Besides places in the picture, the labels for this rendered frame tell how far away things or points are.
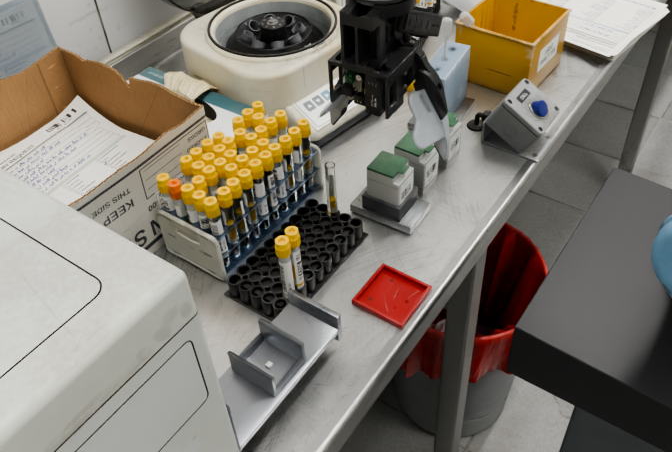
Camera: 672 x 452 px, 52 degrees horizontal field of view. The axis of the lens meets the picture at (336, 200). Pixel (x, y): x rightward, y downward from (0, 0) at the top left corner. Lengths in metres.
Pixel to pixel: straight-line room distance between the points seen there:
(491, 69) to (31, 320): 0.84
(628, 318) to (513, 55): 0.49
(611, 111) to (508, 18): 1.52
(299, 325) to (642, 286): 0.36
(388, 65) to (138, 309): 0.38
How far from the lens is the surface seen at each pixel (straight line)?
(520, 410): 1.78
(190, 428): 0.56
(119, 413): 0.49
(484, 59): 1.13
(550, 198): 2.29
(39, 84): 1.07
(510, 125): 0.99
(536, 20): 1.21
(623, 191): 0.87
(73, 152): 1.00
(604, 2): 1.41
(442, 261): 0.85
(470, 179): 0.97
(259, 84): 0.99
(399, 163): 0.86
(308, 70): 1.01
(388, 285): 0.82
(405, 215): 0.89
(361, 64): 0.71
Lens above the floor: 1.50
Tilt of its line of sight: 42 degrees down
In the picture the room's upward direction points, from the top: 4 degrees counter-clockwise
